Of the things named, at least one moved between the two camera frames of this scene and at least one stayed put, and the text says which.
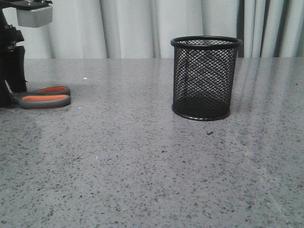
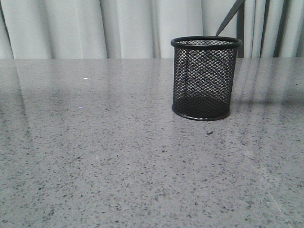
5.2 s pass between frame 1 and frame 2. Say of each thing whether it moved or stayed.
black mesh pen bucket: stayed
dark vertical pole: stayed
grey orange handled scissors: moved
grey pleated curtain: stayed
